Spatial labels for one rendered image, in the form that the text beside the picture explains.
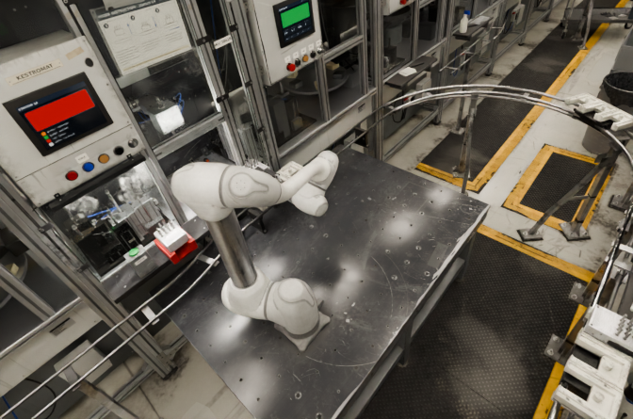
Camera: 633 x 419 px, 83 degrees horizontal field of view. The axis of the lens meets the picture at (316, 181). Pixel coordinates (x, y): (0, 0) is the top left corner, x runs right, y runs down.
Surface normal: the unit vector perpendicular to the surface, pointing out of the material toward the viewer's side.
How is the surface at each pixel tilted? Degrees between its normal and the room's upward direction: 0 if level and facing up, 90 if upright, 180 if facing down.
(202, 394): 0
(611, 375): 0
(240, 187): 43
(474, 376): 0
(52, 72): 90
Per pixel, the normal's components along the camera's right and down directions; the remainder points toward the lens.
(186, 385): -0.12, -0.75
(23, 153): 0.73, 0.37
